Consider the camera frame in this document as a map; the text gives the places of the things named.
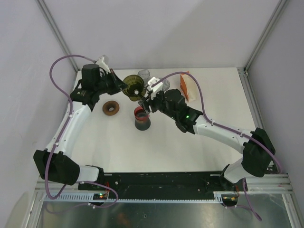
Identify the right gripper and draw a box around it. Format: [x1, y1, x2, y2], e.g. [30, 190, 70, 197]
[138, 89, 178, 120]

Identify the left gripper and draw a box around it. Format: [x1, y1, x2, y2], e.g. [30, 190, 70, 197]
[95, 69, 128, 95]

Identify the olive green dripper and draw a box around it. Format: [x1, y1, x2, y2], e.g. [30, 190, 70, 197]
[123, 75, 146, 102]

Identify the clear grey glass carafe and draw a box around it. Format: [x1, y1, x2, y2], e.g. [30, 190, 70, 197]
[138, 69, 151, 82]

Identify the red-rimmed dark carafe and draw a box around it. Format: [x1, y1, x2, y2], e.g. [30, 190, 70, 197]
[134, 106, 151, 131]

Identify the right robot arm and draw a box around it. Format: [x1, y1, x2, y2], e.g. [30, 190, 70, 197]
[139, 89, 275, 190]

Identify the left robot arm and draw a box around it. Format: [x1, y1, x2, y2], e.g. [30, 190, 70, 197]
[33, 61, 126, 190]

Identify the clear grey ribbed dripper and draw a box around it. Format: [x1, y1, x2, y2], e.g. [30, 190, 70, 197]
[161, 78, 170, 92]

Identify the orange coffee filter box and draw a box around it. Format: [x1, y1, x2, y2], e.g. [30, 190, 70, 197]
[180, 74, 197, 102]

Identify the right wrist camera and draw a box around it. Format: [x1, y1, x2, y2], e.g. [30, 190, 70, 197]
[146, 77, 162, 97]

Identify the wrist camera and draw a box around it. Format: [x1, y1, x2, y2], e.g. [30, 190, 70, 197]
[146, 77, 162, 97]
[95, 55, 110, 73]

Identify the brown wooden ring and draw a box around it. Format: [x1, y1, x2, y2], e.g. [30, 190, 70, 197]
[102, 100, 121, 116]

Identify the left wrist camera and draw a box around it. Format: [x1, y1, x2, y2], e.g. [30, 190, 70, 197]
[95, 55, 110, 73]

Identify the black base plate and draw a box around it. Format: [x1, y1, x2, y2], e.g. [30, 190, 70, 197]
[78, 171, 249, 200]

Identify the grey cable duct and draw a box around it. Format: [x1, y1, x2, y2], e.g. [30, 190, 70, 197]
[44, 193, 223, 204]

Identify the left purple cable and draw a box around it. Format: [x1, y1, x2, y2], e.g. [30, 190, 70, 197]
[44, 55, 119, 214]

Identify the purple cable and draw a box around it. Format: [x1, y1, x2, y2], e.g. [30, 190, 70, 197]
[44, 55, 119, 214]
[153, 72, 283, 221]

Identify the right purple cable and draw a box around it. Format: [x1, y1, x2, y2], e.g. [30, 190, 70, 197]
[153, 72, 283, 221]

